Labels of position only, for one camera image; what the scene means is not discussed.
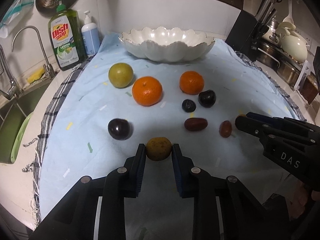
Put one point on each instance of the checkered kitchen towel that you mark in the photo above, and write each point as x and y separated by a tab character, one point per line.
57	101

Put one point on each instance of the white scalloped ceramic bowl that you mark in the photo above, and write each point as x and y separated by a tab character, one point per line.
167	45

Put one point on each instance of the white blue pump bottle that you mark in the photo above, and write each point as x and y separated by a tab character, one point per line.
90	35

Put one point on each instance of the person's right hand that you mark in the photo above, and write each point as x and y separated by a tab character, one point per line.
300	199

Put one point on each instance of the teal plastic bag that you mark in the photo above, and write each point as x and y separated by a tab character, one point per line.
14	15

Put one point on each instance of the cream ceramic pot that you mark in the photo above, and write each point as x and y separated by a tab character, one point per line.
291	42

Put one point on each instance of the green plastic basin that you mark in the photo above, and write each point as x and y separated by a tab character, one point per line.
17	142

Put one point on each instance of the large dark plum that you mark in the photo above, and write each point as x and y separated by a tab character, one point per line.
119	129

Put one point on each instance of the chrome main sink tap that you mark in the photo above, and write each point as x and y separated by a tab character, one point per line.
15	89

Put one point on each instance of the oblong red-brown date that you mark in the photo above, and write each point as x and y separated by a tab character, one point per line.
195	124

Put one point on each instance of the dark plum near mandarin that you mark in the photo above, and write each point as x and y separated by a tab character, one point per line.
207	98

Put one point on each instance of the black knife block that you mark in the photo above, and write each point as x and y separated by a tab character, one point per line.
249	29

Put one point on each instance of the green dish soap bottle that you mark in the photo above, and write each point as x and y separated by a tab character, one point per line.
66	38

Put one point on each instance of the large orange mandarin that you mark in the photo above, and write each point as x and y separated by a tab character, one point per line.
147	91

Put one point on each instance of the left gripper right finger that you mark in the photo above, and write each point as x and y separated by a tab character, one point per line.
197	184

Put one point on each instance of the smaller orange mandarin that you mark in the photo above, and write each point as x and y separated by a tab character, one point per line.
191	82

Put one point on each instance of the small red grape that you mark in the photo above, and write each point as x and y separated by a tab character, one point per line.
225	129

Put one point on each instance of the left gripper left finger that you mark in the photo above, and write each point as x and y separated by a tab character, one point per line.
123	182

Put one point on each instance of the yellow sponge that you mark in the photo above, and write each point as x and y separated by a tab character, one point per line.
36	75

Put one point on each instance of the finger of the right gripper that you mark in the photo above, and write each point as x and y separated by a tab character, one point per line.
256	128
260	119

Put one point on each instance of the stainless steel pot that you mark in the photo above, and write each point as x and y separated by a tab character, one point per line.
272	55

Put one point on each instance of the small yellow-brown kumquat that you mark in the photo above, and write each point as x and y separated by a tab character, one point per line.
158	148

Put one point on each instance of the white ladle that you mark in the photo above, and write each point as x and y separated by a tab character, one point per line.
289	17

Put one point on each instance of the green round fruit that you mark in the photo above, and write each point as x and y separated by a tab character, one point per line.
120	75

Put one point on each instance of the light blue cloth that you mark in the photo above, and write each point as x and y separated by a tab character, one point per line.
79	143

